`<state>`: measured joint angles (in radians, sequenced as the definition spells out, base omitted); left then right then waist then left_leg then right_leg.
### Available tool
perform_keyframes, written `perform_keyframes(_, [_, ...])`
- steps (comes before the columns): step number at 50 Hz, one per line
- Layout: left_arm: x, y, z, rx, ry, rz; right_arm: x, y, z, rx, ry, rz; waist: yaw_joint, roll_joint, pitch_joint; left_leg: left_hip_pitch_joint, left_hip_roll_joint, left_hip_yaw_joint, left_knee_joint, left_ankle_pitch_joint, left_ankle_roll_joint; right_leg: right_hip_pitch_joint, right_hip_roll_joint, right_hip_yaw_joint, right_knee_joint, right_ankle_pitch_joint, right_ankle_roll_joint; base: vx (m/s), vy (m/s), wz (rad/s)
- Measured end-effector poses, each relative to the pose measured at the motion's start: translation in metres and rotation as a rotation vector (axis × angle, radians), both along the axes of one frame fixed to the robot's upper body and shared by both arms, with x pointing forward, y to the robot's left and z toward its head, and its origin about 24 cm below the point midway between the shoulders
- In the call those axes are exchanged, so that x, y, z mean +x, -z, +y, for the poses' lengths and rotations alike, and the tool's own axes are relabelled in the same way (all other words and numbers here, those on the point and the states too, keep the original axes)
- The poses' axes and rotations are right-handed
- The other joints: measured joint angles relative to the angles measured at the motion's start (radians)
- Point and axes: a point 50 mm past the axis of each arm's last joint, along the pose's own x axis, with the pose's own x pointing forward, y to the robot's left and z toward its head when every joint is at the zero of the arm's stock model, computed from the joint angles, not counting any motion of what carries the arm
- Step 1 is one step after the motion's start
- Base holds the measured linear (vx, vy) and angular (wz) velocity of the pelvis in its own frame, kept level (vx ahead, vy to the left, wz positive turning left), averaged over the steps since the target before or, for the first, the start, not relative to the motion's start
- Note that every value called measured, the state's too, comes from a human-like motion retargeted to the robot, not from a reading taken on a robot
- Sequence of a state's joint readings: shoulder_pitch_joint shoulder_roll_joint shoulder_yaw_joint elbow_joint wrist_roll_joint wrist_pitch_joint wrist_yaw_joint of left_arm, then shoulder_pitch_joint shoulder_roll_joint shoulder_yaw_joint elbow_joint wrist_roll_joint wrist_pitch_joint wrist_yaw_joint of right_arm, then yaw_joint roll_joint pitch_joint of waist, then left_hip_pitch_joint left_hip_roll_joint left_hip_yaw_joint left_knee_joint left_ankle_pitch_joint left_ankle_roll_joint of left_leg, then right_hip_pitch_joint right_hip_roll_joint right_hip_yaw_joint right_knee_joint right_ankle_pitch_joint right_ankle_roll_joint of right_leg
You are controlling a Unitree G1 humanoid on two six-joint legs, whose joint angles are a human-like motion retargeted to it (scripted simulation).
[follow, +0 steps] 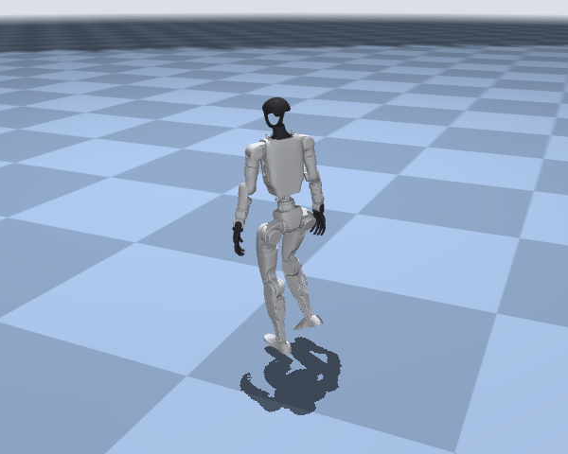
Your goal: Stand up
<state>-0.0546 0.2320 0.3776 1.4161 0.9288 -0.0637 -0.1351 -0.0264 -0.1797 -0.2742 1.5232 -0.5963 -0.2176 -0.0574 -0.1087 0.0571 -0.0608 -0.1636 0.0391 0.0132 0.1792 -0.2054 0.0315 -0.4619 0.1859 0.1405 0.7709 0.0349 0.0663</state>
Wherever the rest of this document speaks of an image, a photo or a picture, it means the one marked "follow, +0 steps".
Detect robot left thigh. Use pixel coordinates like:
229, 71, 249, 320
257, 218, 285, 297

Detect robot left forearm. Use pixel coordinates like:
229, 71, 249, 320
233, 183, 252, 229

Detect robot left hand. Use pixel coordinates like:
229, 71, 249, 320
232, 221, 245, 256

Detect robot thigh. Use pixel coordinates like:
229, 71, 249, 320
282, 207, 316, 275
257, 218, 285, 297

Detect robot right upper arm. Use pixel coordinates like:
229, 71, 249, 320
298, 134, 319, 182

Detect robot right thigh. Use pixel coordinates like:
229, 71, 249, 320
282, 207, 316, 275

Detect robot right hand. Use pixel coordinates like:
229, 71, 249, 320
310, 204, 326, 236

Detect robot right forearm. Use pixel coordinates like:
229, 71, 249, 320
309, 168, 325, 212

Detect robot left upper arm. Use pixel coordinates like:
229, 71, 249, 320
243, 142, 265, 195

